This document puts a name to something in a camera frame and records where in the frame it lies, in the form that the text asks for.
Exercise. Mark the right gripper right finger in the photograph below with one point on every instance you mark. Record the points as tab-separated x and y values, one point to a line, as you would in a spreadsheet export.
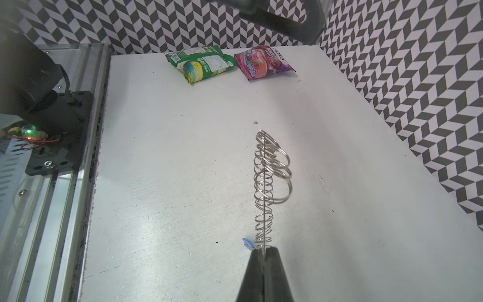
276	286

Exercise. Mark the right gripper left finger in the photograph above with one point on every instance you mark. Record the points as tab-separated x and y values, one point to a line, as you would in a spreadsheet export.
252	285

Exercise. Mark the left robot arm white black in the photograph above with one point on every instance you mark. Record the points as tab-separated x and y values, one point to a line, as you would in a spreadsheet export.
274	22

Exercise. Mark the purple candy bag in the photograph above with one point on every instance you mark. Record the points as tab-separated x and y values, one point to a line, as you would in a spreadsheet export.
261	62

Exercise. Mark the green candy bag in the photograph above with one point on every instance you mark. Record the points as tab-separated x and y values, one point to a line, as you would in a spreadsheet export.
201	63

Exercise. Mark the right base wiring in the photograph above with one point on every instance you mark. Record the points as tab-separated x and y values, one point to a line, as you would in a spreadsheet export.
26	136

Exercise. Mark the aluminium frame rail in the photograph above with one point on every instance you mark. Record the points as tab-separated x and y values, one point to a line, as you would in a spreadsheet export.
45	203

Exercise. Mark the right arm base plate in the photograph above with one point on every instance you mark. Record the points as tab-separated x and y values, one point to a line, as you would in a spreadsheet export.
64	119

